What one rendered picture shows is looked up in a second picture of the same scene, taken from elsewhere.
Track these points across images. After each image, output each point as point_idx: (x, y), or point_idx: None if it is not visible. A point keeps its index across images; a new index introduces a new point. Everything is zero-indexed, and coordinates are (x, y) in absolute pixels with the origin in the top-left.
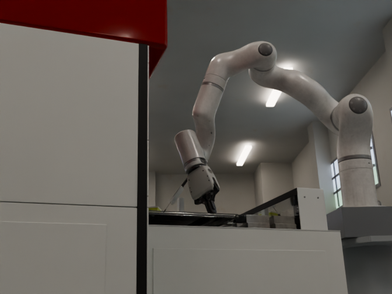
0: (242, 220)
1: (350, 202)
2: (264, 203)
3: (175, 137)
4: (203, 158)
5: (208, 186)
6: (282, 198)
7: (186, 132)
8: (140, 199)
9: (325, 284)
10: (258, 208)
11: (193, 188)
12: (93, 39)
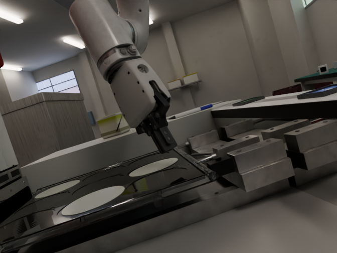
0: (229, 168)
1: None
2: (268, 107)
3: (70, 18)
4: (126, 44)
5: (146, 103)
6: (321, 110)
7: (82, 1)
8: None
9: None
10: (257, 112)
11: (125, 109)
12: None
